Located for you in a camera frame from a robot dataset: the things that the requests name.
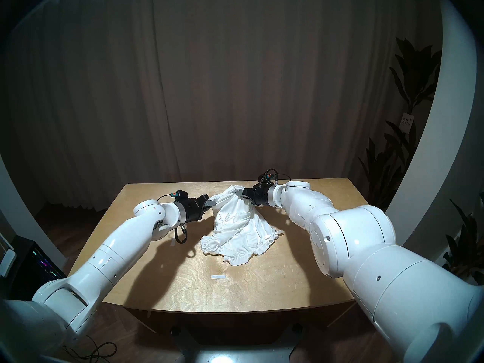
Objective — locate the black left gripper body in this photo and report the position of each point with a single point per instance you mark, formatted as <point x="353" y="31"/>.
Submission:
<point x="191" y="210"/>

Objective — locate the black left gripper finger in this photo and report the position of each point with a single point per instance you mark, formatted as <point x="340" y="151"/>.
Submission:
<point x="203" y="198"/>
<point x="208" y="205"/>

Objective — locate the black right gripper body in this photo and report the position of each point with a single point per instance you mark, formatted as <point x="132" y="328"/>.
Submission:
<point x="259" y="196"/>

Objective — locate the white ruffled pants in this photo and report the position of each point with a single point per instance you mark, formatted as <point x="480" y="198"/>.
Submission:
<point x="242" y="230"/>

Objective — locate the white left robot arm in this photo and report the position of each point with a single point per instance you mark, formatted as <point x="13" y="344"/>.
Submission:
<point x="106" y="260"/>

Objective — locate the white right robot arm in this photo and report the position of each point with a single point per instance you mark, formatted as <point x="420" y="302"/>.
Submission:
<point x="378" y="275"/>

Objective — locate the light wooden table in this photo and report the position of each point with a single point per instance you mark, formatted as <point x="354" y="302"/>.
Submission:
<point x="245" y="290"/>

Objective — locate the beige pleated curtain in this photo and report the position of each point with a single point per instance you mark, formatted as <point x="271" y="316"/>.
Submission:
<point x="227" y="82"/>

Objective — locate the black computer tower with lights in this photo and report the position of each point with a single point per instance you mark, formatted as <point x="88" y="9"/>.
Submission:
<point x="38" y="275"/>

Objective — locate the white paper plant tag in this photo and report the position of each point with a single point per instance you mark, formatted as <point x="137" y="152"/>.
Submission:
<point x="407" y="120"/>

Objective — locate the tall dark leafy plant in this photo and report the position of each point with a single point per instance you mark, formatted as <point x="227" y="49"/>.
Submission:
<point x="414" y="78"/>

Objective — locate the dark leafy potted plant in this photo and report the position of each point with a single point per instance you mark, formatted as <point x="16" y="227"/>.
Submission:
<point x="465" y="248"/>

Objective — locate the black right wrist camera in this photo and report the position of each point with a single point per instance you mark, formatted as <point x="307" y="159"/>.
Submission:
<point x="263" y="180"/>

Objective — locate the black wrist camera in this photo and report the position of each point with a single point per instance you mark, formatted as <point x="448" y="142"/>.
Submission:
<point x="180" y="196"/>
<point x="263" y="180"/>

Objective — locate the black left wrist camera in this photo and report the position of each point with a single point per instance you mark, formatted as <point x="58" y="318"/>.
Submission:
<point x="180" y="196"/>

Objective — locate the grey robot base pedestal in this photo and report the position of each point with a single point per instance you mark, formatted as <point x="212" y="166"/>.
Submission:
<point x="234" y="354"/>

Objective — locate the white wall box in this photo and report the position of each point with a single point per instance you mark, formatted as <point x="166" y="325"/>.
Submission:
<point x="7" y="263"/>

